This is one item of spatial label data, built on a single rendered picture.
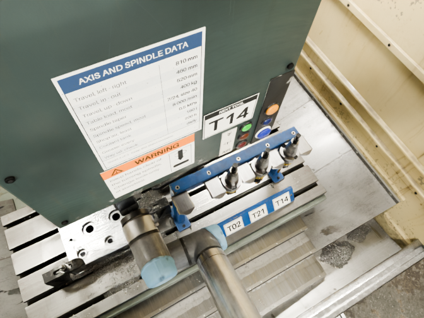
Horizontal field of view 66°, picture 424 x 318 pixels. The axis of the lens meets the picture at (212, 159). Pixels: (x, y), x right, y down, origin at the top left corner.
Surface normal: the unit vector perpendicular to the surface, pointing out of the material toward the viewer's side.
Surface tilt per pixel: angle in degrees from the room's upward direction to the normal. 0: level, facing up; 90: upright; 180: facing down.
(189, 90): 90
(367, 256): 17
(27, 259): 0
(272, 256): 8
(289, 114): 24
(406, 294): 0
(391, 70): 90
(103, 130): 90
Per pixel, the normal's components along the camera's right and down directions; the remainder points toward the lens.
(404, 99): -0.88, 0.40
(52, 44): 0.48, 0.80
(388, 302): 0.05, -0.45
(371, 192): -0.31, -0.24
